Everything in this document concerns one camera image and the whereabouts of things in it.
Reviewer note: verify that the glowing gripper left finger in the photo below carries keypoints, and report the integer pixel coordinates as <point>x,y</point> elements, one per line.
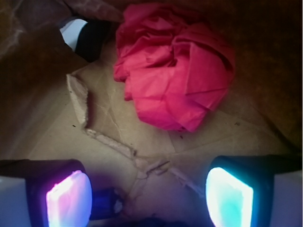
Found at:
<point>44,193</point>

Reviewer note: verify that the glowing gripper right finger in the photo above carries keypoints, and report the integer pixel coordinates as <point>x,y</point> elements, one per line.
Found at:
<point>255,191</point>

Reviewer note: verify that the red paper ball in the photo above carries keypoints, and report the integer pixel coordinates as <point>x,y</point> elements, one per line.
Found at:
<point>174,66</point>

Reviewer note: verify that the brown paper bag bin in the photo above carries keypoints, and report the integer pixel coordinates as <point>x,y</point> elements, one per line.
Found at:
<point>58,99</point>

